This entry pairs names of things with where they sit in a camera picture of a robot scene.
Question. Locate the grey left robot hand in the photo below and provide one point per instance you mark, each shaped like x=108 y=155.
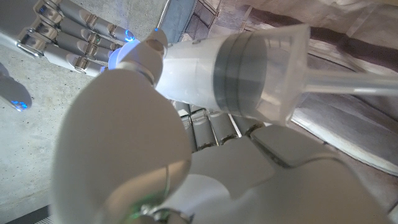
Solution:
x=124 y=140

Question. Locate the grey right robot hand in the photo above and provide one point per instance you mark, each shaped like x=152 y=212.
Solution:
x=71 y=37

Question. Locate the clear plastic syringe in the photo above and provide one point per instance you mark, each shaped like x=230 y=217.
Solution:
x=242 y=71

